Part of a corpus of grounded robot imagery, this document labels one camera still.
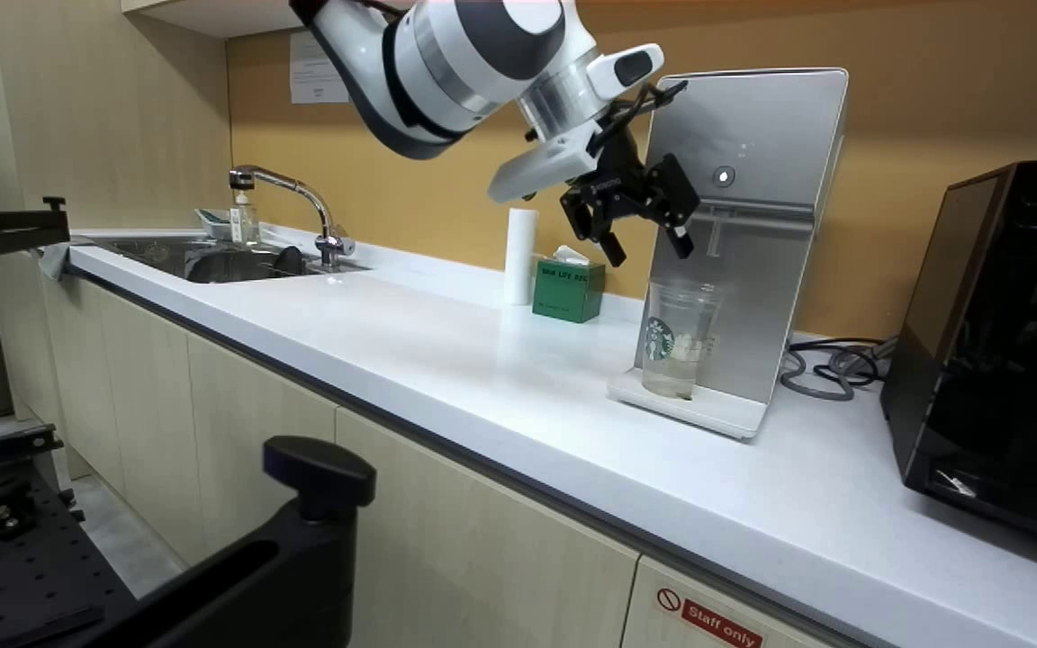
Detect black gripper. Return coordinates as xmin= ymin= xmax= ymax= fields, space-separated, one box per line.
xmin=558 ymin=118 xmax=706 ymax=268

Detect clear plastic cup green logo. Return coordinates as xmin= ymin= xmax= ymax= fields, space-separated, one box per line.
xmin=638 ymin=276 xmax=724 ymax=402

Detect white water dispenser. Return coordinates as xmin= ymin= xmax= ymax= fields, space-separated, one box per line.
xmin=610 ymin=63 xmax=855 ymax=444

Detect beige counter cabinet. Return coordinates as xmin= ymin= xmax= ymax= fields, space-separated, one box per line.
xmin=28 ymin=255 xmax=857 ymax=648

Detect green tissue box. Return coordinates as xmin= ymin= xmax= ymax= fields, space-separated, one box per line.
xmin=530 ymin=244 xmax=610 ymax=326

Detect chrome sink faucet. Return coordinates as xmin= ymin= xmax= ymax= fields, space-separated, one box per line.
xmin=228 ymin=163 xmax=357 ymax=265

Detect black countertop appliance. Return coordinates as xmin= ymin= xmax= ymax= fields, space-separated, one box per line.
xmin=879 ymin=146 xmax=1037 ymax=554

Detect red warning sticker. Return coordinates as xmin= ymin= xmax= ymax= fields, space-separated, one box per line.
xmin=653 ymin=583 xmax=767 ymax=648

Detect stainless steel sink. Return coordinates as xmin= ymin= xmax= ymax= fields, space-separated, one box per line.
xmin=97 ymin=231 xmax=368 ymax=286

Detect black robot cart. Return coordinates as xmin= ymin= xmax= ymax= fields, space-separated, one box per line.
xmin=0 ymin=433 xmax=383 ymax=648

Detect black coiled cables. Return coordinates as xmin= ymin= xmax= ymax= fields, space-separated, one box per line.
xmin=778 ymin=333 xmax=897 ymax=402

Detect white paper wall notice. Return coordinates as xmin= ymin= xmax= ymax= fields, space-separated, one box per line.
xmin=288 ymin=27 xmax=357 ymax=106

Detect beige wall cabinet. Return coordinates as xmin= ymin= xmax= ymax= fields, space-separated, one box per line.
xmin=120 ymin=0 xmax=308 ymax=42

